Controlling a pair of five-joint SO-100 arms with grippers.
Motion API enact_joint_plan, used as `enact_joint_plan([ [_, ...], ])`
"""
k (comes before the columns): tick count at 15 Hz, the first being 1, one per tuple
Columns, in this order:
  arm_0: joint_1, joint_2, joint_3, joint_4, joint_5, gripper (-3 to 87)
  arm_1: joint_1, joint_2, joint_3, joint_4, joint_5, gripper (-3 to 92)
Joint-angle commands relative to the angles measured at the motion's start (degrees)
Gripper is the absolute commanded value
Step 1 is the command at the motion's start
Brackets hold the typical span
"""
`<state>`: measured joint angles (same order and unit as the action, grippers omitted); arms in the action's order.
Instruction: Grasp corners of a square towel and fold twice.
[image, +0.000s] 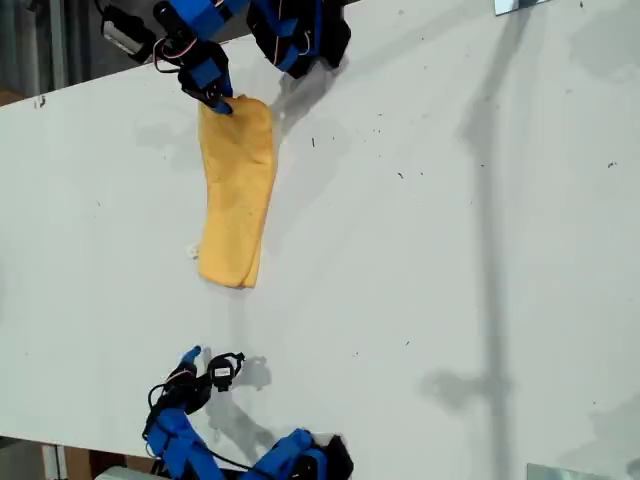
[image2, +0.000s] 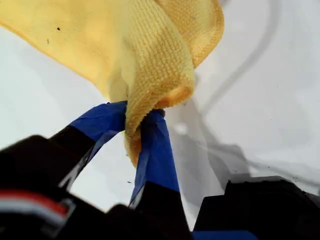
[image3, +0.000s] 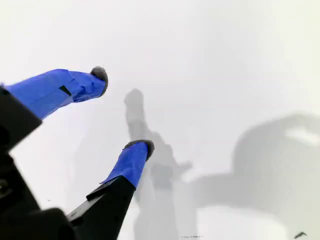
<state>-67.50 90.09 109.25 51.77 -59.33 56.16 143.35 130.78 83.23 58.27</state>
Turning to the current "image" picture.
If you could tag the yellow square microfibre towel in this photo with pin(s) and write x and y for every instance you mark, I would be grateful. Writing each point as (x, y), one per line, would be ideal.
(235, 200)

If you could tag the white box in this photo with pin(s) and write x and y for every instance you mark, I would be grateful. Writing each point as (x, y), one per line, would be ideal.
(120, 474)

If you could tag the white table leg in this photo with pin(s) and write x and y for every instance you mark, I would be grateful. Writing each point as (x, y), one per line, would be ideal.
(52, 465)

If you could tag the grey metal frame post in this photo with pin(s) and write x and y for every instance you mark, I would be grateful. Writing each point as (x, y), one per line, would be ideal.
(57, 40)

